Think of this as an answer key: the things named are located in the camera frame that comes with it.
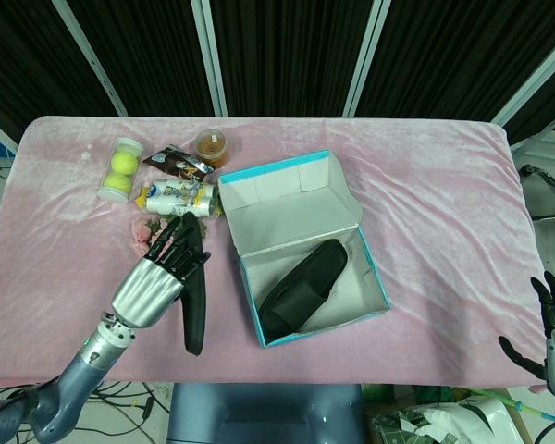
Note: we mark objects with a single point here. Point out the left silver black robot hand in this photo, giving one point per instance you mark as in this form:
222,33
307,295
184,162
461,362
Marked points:
145,291

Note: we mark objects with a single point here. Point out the black shoe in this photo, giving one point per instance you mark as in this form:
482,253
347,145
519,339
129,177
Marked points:
195,319
300,296

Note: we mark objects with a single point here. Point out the blue cardboard shoe box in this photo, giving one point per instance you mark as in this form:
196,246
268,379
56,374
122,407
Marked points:
282,194

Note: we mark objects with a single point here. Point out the pink artificial rose bouquet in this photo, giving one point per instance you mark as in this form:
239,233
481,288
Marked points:
141,233

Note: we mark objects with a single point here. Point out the green thin rod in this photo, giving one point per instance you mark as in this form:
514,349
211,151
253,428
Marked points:
504,400

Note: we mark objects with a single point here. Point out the white plastic bag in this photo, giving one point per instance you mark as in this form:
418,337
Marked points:
490,416

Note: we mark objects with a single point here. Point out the white yellow snack package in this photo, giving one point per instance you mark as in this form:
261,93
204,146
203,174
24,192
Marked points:
180,199

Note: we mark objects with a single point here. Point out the yellow tennis ball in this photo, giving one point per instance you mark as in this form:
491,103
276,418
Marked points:
117,183
125,163

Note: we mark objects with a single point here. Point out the brown foil snack bag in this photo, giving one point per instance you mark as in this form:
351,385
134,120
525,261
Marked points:
178,164

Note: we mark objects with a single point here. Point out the clear plastic tennis ball tube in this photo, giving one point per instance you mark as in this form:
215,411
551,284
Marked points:
128,144

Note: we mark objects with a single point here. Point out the orange lidded plastic jar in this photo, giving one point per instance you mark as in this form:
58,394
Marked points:
211,145

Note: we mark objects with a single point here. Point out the pink velvet tablecloth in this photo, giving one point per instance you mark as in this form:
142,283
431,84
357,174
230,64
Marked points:
444,231

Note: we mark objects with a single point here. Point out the blue grey robot torso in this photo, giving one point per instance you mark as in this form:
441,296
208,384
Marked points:
268,416

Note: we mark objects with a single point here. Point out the green white patterned bag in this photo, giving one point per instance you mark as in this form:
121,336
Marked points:
398,425

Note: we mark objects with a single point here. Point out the chrome metal frame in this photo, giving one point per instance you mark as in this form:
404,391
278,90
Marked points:
552,185

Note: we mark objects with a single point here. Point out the white metal frame post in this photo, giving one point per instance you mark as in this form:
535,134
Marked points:
92,60
532,78
365,60
0,131
210,60

